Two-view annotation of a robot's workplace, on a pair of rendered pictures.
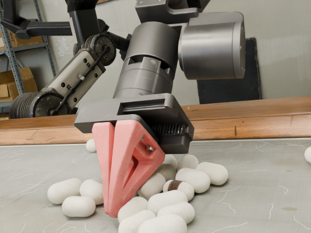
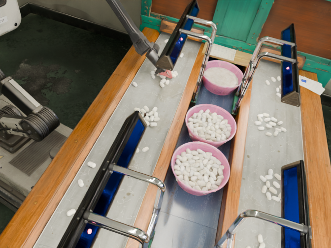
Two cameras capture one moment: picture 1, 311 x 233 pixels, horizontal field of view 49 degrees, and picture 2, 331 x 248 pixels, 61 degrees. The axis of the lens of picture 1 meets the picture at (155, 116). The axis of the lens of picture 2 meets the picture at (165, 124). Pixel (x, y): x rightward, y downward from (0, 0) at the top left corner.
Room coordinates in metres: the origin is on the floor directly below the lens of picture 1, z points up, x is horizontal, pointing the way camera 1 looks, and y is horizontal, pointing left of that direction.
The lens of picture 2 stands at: (0.71, 1.30, 1.80)
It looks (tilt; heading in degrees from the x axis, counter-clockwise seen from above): 48 degrees down; 249
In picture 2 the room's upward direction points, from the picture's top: 11 degrees clockwise
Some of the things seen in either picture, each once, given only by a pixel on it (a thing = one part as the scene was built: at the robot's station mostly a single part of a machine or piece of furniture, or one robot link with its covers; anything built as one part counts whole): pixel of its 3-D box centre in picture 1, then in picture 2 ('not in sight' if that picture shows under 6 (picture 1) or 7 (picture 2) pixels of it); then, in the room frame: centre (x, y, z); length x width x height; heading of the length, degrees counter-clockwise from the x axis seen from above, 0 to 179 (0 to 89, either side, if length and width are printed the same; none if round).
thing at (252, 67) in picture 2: not in sight; (261, 82); (-0.16, 0.29, 0.90); 0.20 x 0.19 x 0.45; 62
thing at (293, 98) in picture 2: not in sight; (291, 58); (-0.23, 0.33, 1.08); 0.62 x 0.08 x 0.07; 62
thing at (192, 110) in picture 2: not in sight; (209, 128); (0.14, 0.43, 0.72); 0.27 x 0.27 x 0.10
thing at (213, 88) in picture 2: not in sight; (220, 78); (-0.07, 0.04, 0.72); 0.27 x 0.27 x 0.10
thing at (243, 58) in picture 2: not in sight; (227, 54); (-0.17, -0.15, 0.77); 0.33 x 0.15 x 0.01; 152
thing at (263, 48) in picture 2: not in sight; (281, 56); (-0.49, -0.03, 0.83); 0.30 x 0.06 x 0.07; 152
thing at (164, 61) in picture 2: not in sight; (181, 29); (0.26, 0.06, 1.08); 0.62 x 0.08 x 0.07; 62
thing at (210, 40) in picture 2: not in sight; (189, 62); (0.19, 0.10, 0.90); 0.20 x 0.19 x 0.45; 62
